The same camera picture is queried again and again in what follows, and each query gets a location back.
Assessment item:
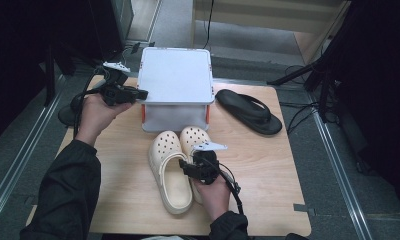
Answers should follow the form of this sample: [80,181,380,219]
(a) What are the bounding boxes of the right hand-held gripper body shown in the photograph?
[190,141,228,186]

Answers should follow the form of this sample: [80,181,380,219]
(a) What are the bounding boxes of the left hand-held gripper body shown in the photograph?
[93,61,137,108]

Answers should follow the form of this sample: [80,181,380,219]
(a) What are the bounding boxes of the cream clog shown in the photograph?
[179,125,213,205]
[147,130,194,216]

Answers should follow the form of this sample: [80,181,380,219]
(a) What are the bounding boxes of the white shoe rack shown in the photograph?
[136,46,216,134]

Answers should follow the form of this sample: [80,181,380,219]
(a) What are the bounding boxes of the black flip-flop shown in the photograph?
[215,88,284,136]
[57,94,89,127]

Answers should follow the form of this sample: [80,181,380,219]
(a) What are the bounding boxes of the person's left hand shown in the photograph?
[74,93,134,148]

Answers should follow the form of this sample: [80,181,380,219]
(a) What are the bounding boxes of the person's right hand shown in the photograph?
[192,174,232,223]

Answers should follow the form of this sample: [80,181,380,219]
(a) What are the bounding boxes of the black metal stand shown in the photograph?
[42,43,106,108]

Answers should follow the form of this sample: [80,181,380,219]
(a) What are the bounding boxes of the dark cabinet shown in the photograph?
[87,0,135,63]

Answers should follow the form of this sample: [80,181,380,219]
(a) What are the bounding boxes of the dark curtain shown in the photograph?
[0,0,92,149]
[321,0,400,214]

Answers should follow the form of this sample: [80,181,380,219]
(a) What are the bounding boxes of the person's dark trouser leg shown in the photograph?
[285,232,311,240]

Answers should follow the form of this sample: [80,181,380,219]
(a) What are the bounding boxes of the black tripod stand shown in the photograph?
[267,49,342,123]

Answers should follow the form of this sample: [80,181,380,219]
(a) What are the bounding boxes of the beige wooden platform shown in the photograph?
[191,0,351,65]

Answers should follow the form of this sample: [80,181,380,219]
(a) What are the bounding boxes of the right hand-held gripper black cable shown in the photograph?
[201,155,246,216]

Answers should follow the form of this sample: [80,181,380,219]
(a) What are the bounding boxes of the hand-held gripper black cable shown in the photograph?
[72,65,110,138]
[201,155,246,216]

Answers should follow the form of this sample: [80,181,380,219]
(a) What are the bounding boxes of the left hand-held gripper black cable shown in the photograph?
[72,65,110,138]

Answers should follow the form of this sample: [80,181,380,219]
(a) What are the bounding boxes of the hanging black cable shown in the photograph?
[202,0,216,50]

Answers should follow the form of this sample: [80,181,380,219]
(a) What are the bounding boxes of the black floor cables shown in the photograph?
[280,64,323,135]

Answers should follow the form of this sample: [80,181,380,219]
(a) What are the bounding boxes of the metal floor rail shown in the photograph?
[0,74,68,232]
[306,91,374,240]

